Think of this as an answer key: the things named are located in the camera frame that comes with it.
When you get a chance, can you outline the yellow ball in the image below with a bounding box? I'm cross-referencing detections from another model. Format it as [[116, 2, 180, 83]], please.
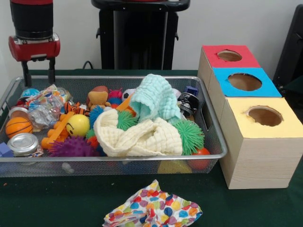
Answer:
[[65, 114, 90, 138]]

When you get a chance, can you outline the small orange basketball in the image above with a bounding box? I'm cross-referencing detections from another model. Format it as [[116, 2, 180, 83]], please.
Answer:
[[5, 117, 33, 139]]

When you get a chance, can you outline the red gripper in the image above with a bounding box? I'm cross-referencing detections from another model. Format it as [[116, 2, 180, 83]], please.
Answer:
[[8, 33, 61, 87]]

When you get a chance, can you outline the black upright panel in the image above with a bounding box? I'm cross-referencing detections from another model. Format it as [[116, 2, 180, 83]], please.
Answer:
[[275, 5, 303, 88]]

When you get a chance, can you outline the orange long plastic block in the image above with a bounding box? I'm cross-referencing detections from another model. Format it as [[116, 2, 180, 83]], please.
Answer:
[[41, 112, 75, 150]]

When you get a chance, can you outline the silver tin can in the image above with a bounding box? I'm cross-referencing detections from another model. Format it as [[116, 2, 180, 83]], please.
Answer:
[[7, 133, 39, 157]]

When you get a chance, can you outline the polka dot cloth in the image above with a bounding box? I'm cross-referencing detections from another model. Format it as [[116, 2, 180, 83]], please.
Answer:
[[103, 180, 203, 227]]

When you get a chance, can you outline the cream cloth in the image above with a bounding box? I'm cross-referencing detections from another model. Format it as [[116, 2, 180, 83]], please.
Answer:
[[94, 110, 183, 157]]

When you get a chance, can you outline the side table with green cloth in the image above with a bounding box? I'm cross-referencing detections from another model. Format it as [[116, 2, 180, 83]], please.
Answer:
[[283, 76, 303, 98]]

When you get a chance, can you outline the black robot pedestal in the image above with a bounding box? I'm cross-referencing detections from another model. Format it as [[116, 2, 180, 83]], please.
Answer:
[[91, 0, 191, 70]]

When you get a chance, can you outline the wooden box with three holes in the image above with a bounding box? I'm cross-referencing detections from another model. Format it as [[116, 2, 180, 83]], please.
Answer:
[[199, 45, 303, 190]]

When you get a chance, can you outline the purple spiky ball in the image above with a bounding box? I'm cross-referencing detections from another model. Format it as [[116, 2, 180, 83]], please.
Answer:
[[49, 137, 98, 157]]

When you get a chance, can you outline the dark green tablecloth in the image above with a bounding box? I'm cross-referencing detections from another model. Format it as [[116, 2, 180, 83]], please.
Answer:
[[0, 70, 303, 227]]

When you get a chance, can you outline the brown monkey plush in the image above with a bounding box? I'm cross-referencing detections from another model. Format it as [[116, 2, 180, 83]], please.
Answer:
[[87, 86, 111, 109]]

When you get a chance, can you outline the green spiky ball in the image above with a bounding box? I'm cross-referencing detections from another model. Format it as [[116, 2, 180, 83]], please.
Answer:
[[173, 118, 205, 156]]

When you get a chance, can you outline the mint green cloth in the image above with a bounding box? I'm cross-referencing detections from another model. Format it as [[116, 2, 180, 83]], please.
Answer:
[[130, 74, 181, 122]]

